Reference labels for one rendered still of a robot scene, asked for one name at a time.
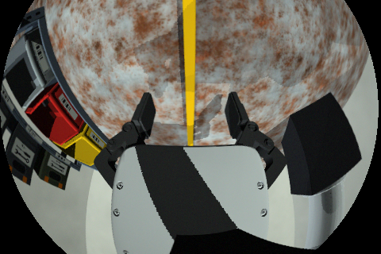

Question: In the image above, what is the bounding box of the olive green case with orange latches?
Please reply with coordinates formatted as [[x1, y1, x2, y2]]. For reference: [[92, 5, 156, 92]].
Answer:
[[34, 146, 70, 190]]

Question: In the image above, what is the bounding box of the yellow vertical bar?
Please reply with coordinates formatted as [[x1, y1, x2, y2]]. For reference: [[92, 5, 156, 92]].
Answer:
[[183, 0, 196, 145]]

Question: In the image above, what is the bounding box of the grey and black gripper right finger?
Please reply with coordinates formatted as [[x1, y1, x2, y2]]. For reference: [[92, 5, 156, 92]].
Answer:
[[225, 92, 287, 189]]

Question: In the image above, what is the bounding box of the red open bin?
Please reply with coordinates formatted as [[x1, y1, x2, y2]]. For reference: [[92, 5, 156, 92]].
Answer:
[[25, 82, 84, 145]]

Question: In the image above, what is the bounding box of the yellow open bin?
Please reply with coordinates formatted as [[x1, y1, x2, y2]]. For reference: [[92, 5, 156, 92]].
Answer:
[[50, 122, 106, 166]]

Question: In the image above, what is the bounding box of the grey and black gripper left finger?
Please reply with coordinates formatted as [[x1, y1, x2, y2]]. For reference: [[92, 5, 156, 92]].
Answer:
[[94, 92, 156, 190]]

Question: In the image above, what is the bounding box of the grey metal bin rack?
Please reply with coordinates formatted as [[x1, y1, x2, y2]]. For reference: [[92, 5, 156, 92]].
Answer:
[[1, 6, 109, 171]]

